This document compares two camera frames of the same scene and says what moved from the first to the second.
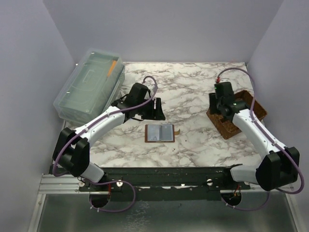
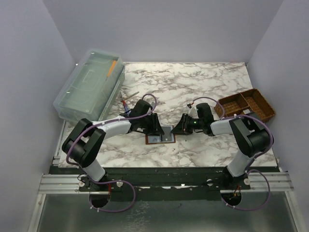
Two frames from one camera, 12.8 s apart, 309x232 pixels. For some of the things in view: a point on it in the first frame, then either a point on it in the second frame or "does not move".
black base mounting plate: x=198 y=183 does not move
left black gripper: x=156 y=113 → x=156 y=126
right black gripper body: x=214 y=104 → x=196 y=123
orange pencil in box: x=114 y=62 does not move
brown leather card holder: x=160 y=133 does not move
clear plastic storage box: x=94 y=84 does not move
